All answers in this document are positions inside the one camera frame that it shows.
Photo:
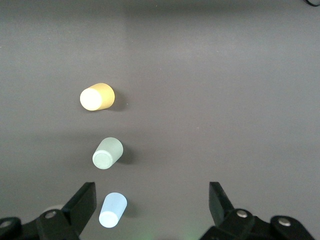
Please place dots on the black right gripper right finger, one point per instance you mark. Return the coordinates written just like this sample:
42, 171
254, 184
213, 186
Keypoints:
222, 215

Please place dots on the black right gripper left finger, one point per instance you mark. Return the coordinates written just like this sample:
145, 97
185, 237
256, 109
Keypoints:
77, 212

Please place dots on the pale green plastic cup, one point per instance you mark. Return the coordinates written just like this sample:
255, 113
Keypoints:
107, 153

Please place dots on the yellow plastic cup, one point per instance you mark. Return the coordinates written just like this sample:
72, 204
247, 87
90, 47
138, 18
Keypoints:
96, 97

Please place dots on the light blue plastic cup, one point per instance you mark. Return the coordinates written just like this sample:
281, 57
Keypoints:
112, 210

